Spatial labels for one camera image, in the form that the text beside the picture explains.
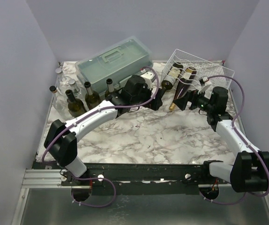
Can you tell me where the green bottle silver foil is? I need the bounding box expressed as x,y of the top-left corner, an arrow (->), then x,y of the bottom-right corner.
105,78 -> 116,98

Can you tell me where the dark green bottle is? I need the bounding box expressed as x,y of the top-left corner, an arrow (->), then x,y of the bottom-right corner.
84,82 -> 101,110

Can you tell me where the clear bottle silver cap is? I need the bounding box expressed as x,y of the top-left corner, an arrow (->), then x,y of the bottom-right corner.
68,79 -> 82,99

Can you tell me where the green bottle black neck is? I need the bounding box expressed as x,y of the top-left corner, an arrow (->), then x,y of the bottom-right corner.
65,90 -> 87,118

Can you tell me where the clear bottle white label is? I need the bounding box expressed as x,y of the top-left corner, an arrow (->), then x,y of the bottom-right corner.
49,85 -> 71,120

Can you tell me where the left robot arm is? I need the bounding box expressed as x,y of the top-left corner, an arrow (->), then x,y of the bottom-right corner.
44,75 -> 165,185

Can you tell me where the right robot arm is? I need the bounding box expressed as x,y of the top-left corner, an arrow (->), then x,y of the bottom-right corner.
173,87 -> 269,196

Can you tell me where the red wine bottle gold foil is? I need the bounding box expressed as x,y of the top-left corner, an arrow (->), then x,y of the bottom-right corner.
173,67 -> 197,100

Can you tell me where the green plastic toolbox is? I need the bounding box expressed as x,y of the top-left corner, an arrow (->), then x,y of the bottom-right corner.
75,36 -> 153,95

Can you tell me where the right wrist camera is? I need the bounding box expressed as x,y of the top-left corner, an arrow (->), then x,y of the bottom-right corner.
198,76 -> 212,94

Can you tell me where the white wire wine rack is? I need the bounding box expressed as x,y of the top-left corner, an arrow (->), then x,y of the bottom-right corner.
161,49 -> 235,97

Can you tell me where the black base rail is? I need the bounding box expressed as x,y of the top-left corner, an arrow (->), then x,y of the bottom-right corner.
31,161 -> 229,196

